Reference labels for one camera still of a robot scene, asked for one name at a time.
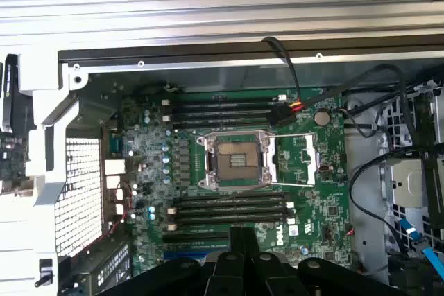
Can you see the green motherboard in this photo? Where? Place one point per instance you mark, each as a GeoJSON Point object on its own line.
{"type": "Point", "coordinates": [312, 206]}

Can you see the power supply unit with label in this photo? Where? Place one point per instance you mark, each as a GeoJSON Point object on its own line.
{"type": "Point", "coordinates": [111, 268]}

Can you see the blue expansion slot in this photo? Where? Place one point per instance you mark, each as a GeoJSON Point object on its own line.
{"type": "Point", "coordinates": [194, 254]}

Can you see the black RAM slot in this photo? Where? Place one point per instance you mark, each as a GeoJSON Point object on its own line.
{"type": "Point", "coordinates": [225, 108]}
{"type": "Point", "coordinates": [225, 208]}
{"type": "Point", "coordinates": [225, 124]}
{"type": "Point", "coordinates": [208, 223]}
{"type": "Point", "coordinates": [208, 216]}
{"type": "Point", "coordinates": [225, 116]}
{"type": "Point", "coordinates": [225, 200]}
{"type": "Point", "coordinates": [225, 100]}

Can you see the silver coin battery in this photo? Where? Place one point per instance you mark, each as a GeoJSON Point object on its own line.
{"type": "Point", "coordinates": [322, 116]}

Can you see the silver rear port block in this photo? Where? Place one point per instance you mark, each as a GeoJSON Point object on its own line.
{"type": "Point", "coordinates": [114, 166]}

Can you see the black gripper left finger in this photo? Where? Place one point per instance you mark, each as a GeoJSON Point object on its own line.
{"type": "Point", "coordinates": [225, 275]}

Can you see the grey metal disk bay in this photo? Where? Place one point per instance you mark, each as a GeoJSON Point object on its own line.
{"type": "Point", "coordinates": [406, 178]}

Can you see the small black latch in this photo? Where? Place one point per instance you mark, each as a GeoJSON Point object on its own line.
{"type": "Point", "coordinates": [45, 268]}

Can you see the CPU socket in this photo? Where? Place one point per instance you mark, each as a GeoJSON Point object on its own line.
{"type": "Point", "coordinates": [236, 157]}

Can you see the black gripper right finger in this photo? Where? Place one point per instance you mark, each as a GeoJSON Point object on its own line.
{"type": "Point", "coordinates": [267, 275]}

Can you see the open PC case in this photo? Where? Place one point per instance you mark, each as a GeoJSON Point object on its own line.
{"type": "Point", "coordinates": [243, 77]}

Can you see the long black expansion slot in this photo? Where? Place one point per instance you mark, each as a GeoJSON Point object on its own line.
{"type": "Point", "coordinates": [194, 237]}

